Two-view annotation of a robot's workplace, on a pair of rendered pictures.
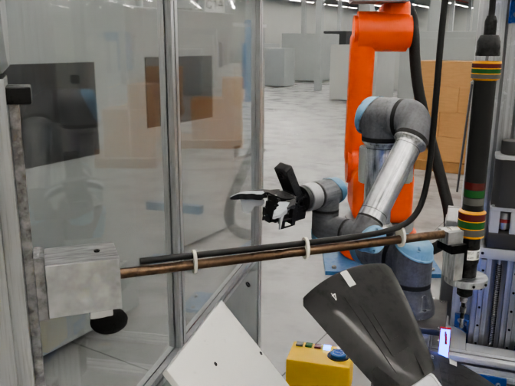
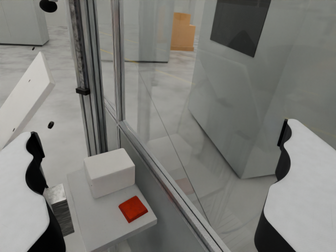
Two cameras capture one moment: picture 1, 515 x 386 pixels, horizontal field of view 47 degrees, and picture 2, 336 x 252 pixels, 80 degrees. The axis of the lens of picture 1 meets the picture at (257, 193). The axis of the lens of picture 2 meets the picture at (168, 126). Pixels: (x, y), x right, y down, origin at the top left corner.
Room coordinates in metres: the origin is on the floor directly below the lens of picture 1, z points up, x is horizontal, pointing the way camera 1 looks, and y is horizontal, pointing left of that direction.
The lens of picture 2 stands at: (1.46, -0.06, 1.51)
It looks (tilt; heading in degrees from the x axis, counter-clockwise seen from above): 31 degrees down; 130
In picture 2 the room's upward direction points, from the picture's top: 6 degrees clockwise
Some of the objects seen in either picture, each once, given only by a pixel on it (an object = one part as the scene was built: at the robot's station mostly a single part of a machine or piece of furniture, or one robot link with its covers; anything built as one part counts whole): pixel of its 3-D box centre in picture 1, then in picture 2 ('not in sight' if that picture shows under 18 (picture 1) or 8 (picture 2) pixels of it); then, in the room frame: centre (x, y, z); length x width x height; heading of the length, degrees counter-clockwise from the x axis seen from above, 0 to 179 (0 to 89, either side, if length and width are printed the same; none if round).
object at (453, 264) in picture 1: (463, 255); not in sight; (0.93, -0.34, 1.50); 0.09 x 0.07 x 0.10; 110
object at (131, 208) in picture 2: not in sight; (133, 207); (1.09, 0.24, 0.87); 0.08 x 0.08 x 0.02; 82
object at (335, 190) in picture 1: (326, 193); not in sight; (1.60, -0.19, 1.43); 0.11 x 0.08 x 0.09; 135
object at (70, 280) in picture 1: (77, 279); not in sight; (0.72, 0.24, 1.54); 0.10 x 0.07 x 0.08; 110
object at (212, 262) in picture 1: (301, 251); not in sight; (0.83, -0.07, 1.54); 0.54 x 0.01 x 0.01; 110
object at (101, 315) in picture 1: (108, 315); (48, 3); (0.74, 0.20, 1.48); 0.05 x 0.04 x 0.05; 110
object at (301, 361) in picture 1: (319, 371); not in sight; (1.36, -0.16, 1.02); 0.16 x 0.10 x 0.11; 75
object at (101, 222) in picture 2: not in sight; (108, 197); (0.97, 0.21, 0.85); 0.36 x 0.24 x 0.03; 165
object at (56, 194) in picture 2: not in sight; (49, 215); (0.81, 0.03, 0.73); 0.15 x 0.09 x 0.22; 75
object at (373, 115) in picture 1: (378, 184); not in sight; (1.79, -0.38, 1.41); 0.15 x 0.12 x 0.55; 45
